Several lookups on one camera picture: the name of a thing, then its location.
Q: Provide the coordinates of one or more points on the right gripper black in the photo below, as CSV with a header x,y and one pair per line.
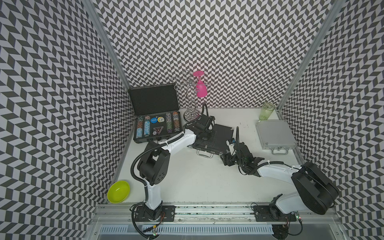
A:
x,y
226,158

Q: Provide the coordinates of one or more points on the black poker case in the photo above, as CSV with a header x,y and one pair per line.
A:
x,y
157,113
215,142

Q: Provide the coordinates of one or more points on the small silver aluminium poker case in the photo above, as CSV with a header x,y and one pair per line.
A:
x,y
276,136

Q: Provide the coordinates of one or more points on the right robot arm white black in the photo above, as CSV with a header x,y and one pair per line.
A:
x,y
314,190

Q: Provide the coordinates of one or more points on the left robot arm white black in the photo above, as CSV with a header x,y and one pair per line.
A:
x,y
151,166

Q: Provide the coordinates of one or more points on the pink wine glass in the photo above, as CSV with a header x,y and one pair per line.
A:
x,y
201,88

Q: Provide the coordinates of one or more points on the green translucent cup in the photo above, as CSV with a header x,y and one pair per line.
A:
x,y
266,111

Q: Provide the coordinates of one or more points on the yellow green bowl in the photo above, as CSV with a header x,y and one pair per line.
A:
x,y
118,192

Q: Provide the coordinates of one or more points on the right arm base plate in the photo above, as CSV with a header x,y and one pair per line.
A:
x,y
261,214

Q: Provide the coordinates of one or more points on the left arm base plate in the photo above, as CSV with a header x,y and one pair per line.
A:
x,y
161,213

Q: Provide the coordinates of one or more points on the aluminium mounting rail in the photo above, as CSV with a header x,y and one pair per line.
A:
x,y
186,213

